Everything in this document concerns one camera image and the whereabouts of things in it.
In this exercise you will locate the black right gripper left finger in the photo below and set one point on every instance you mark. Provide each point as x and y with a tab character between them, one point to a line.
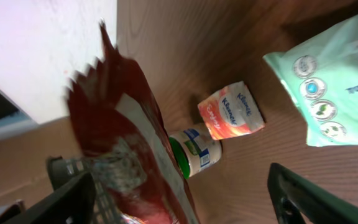
74	200

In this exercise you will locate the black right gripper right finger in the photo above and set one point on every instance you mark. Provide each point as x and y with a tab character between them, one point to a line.
295	198

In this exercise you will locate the red Top snack bar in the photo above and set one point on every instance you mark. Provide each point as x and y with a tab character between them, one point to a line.
119	129

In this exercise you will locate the orange Kleenex tissue pack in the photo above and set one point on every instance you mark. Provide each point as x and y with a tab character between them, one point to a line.
231	112

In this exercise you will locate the teal wet wipes pack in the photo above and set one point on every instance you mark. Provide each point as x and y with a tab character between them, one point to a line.
321	77

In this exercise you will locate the grey plastic basket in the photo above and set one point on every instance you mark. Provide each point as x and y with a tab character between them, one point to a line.
97	205

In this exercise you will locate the green lid jar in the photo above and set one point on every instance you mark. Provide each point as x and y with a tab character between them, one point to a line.
195	150

